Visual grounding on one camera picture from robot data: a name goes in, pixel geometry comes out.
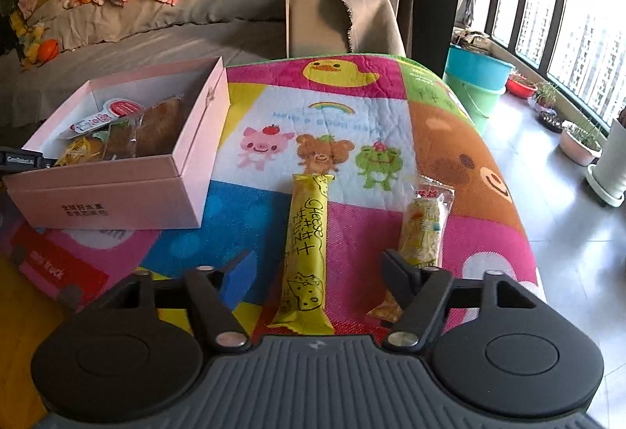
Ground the cream sofa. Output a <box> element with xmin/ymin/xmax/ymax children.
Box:
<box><xmin>0</xmin><ymin>0</ymin><xmax>407</xmax><ymax>127</ymax></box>

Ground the red plant pot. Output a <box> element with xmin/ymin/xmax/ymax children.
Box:
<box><xmin>506</xmin><ymin>74</ymin><xmax>537</xmax><ymax>100</ymax></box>

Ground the small green potted plant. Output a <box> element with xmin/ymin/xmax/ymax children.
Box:
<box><xmin>535</xmin><ymin>81</ymin><xmax>563</xmax><ymax>112</ymax></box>

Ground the dark plant pot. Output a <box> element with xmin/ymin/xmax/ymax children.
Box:
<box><xmin>538</xmin><ymin>109</ymin><xmax>563</xmax><ymax>133</ymax></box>

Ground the pink pot with plant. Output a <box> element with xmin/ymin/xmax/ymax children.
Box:
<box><xmin>559</xmin><ymin>120</ymin><xmax>603</xmax><ymax>166</ymax></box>

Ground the blue bucket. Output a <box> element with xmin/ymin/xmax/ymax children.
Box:
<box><xmin>444</xmin><ymin>44</ymin><xmax>515</xmax><ymax>90</ymax></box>

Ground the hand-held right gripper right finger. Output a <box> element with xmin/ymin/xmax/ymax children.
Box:
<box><xmin>381</xmin><ymin>250</ymin><xmax>537</xmax><ymax>352</ymax></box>

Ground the yellow cheese stick packet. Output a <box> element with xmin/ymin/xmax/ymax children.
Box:
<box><xmin>268</xmin><ymin>172</ymin><xmax>337</xmax><ymax>337</ymax></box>

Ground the colourful cartoon play mat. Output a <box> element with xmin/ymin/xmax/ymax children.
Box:
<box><xmin>0</xmin><ymin>54</ymin><xmax>547</xmax><ymax>346</ymax></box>

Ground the brown bread packet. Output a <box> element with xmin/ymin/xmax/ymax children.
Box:
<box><xmin>105</xmin><ymin>97</ymin><xmax>189</xmax><ymax>161</ymax></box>

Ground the rice cracker packet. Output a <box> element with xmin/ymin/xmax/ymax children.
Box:
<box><xmin>366</xmin><ymin>182</ymin><xmax>455</xmax><ymax>327</ymax></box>

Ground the red lid jelly cup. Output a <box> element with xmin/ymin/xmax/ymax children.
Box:
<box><xmin>103</xmin><ymin>97</ymin><xmax>143</xmax><ymax>120</ymax></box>

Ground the round bread packet yellow label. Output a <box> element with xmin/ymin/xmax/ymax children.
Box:
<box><xmin>54</xmin><ymin>136</ymin><xmax>106</xmax><ymax>166</ymax></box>

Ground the white red printed packet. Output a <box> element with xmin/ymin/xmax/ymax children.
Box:
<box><xmin>59</xmin><ymin>113</ymin><xmax>111</xmax><ymax>139</ymax></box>

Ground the green bucket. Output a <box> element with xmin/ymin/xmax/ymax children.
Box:
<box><xmin>443</xmin><ymin>72</ymin><xmax>507</xmax><ymax>135</ymax></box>

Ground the white plant pot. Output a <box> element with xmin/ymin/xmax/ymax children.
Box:
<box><xmin>587</xmin><ymin>118</ymin><xmax>626</xmax><ymax>208</ymax></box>

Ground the pink cardboard box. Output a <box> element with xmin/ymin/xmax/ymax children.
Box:
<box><xmin>2</xmin><ymin>56</ymin><xmax>230</xmax><ymax>230</ymax></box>

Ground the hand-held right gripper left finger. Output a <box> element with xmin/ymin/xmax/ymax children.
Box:
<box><xmin>105</xmin><ymin>250</ymin><xmax>253</xmax><ymax>352</ymax></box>

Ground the yellow plush toy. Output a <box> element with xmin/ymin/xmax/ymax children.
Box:
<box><xmin>10</xmin><ymin>13</ymin><xmax>50</xmax><ymax>68</ymax></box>

